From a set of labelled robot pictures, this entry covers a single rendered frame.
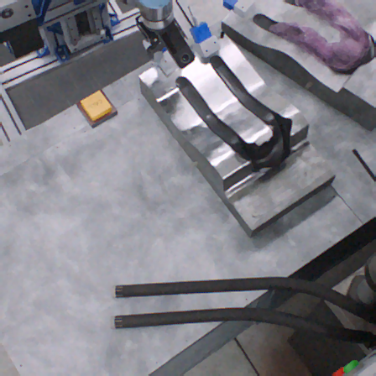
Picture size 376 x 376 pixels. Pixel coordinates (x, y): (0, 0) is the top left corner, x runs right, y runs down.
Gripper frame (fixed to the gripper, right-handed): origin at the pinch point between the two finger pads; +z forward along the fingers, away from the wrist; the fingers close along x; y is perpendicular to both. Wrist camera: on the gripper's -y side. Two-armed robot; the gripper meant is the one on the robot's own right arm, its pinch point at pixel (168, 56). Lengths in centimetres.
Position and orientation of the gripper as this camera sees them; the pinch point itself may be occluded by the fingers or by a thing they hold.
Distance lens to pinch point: 175.4
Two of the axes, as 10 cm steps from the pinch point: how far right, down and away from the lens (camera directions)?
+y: -5.7, -8.1, 1.7
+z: 0.3, 1.9, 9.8
